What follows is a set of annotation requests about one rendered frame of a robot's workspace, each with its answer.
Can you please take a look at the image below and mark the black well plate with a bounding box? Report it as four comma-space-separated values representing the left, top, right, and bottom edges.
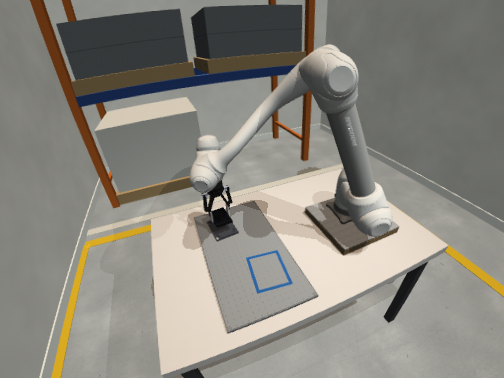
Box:
212, 207, 233, 228

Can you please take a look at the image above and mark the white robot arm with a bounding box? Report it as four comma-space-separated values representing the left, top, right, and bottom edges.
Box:
190, 44, 392, 237

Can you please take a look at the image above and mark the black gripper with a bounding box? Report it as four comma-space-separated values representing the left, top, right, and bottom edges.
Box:
202, 180, 233, 223

